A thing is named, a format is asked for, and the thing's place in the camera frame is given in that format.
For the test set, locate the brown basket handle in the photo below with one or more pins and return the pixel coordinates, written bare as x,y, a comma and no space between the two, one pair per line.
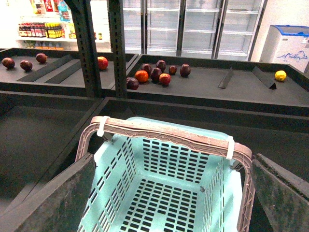
211,143

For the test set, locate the dark plum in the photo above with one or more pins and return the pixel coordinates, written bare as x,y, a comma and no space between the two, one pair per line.
161,64
147,67
132,83
155,74

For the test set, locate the glass door refrigerator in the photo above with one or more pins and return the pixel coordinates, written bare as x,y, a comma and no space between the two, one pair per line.
216,29

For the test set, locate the dark red apple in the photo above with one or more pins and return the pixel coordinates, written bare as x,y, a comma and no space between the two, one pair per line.
9,63
26,65
41,58
185,70

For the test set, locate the dark red apple far left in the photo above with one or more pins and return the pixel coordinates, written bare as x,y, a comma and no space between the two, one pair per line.
9,63

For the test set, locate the lower left black tray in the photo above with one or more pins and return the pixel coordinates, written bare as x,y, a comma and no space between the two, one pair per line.
38,133

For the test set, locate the orange red fruit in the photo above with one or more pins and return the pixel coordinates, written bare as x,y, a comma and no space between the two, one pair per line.
142,76

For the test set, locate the dark plum back centre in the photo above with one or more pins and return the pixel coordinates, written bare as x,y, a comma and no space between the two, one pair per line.
161,64

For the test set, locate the white chest freezer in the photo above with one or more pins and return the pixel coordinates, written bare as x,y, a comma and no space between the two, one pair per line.
286,44

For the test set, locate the black metal rack post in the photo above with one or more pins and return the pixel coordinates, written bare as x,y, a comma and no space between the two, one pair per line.
83,24

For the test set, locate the upper right black tray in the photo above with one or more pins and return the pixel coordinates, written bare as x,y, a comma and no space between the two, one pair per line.
244,91

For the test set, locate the dark red apple right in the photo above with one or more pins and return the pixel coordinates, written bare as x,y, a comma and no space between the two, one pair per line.
185,70

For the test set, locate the yellow lemon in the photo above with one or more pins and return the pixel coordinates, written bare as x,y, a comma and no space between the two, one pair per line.
280,75

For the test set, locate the dark plum back left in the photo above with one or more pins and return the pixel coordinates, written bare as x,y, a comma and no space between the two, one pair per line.
147,67

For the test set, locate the small dark red fruit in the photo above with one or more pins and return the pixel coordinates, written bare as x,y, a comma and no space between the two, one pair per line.
172,70

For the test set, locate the red yellow apple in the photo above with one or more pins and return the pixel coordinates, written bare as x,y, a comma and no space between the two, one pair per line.
102,63

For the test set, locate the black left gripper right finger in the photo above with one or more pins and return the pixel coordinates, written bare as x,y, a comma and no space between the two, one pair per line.
283,195

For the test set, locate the black triangular divider right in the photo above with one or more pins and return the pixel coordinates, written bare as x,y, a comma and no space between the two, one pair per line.
266,80

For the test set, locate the upper left black tray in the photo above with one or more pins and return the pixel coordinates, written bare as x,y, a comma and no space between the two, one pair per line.
72,86

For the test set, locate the shelf with bottles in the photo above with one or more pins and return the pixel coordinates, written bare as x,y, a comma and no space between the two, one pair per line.
48,24

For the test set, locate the red apple front centre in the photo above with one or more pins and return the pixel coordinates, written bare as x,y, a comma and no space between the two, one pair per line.
164,79

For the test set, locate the dark plum front left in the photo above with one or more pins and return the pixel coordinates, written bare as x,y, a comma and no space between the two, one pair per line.
132,83

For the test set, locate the light blue plastic shopping basket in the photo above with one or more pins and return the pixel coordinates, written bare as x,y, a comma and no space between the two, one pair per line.
146,185

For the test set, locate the black divider strip far left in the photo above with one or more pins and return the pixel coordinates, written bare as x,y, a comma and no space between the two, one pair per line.
35,75

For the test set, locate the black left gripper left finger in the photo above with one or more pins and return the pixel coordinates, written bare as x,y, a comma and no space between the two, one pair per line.
58,206

